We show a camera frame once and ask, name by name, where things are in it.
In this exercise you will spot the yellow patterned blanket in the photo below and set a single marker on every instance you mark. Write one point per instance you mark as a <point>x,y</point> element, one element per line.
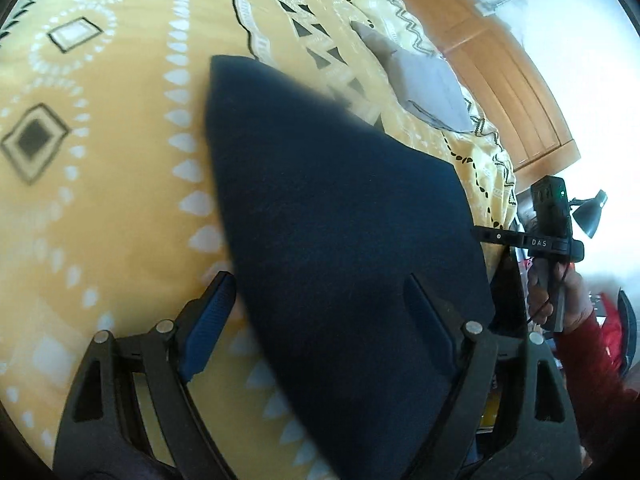
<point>100,160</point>

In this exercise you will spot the dark navy pants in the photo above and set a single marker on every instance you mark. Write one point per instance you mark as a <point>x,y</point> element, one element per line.
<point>325,210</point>

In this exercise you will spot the grey pillow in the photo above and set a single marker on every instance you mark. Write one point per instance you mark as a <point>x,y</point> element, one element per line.
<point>425,80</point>

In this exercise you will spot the black desk lamp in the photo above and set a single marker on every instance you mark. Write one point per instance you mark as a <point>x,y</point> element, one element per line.
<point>592,212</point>

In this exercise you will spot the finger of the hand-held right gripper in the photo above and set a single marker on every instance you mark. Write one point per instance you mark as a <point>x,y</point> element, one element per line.
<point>495,236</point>

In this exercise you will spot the person's right forearm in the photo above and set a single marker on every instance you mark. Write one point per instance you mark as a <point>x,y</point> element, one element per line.
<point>590,370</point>

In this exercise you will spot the wooden headboard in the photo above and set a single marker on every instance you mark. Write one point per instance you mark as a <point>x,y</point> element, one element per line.
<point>500,70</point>

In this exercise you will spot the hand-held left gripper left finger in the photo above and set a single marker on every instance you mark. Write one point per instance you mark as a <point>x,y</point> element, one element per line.
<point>210,320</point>

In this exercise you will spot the person's right hand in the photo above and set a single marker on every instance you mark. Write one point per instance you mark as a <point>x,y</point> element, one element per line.
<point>577,295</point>

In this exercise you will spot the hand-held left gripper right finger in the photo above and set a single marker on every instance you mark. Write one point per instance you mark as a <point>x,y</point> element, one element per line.
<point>430,320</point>

